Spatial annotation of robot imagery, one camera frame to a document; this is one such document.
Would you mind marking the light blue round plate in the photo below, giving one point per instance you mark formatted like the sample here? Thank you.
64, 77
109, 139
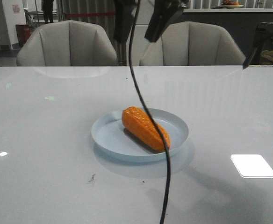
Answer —
116, 141

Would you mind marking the grey upholstered chair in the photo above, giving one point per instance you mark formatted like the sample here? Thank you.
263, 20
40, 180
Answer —
67, 43
193, 44

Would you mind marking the left grey upholstered chair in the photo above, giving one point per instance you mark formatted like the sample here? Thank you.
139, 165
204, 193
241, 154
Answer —
67, 43

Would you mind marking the white cabinet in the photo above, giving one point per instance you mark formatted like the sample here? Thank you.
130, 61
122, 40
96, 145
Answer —
140, 44

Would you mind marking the right grey upholstered chair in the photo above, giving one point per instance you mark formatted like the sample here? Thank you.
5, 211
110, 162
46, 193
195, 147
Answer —
193, 44

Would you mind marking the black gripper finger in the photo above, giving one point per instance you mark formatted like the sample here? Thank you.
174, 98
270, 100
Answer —
164, 13
123, 19

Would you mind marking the orange corn cob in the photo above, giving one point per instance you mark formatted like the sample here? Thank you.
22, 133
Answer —
139, 124

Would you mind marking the red barrier belt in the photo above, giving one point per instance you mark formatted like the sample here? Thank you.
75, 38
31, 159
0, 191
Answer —
90, 14

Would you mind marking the person in background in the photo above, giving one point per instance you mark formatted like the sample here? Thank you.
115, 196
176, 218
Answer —
47, 8

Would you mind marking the fruit bowl on counter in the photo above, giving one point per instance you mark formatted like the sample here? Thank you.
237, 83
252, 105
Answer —
231, 4

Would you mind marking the red bin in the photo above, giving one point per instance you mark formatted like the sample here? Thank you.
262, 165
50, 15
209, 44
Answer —
23, 33

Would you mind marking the dark armchair at right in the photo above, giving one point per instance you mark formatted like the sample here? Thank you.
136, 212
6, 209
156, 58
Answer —
263, 39

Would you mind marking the dark grey counter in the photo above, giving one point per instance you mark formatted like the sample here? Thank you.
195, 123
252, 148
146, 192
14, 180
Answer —
240, 25

